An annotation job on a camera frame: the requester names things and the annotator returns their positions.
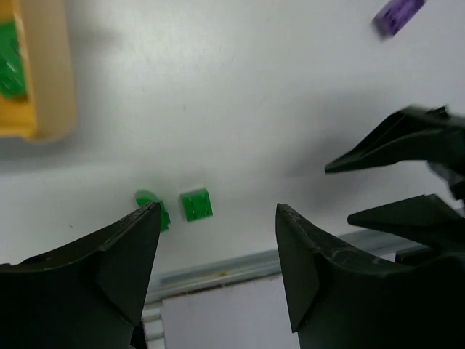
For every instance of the yellow drawer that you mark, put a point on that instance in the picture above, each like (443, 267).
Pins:
(47, 110)

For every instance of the green square lego brick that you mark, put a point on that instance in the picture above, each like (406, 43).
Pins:
(196, 204)
(12, 71)

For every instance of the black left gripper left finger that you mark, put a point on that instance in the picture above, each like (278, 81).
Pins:
(89, 293)

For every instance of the purple lego plate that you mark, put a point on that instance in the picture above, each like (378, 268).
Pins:
(395, 15)

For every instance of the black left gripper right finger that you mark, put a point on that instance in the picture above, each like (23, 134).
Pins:
(339, 296)

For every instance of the aluminium table frame rail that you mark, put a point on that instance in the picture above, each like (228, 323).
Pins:
(241, 269)

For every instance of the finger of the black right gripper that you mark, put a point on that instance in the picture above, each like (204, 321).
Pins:
(413, 133)
(425, 219)

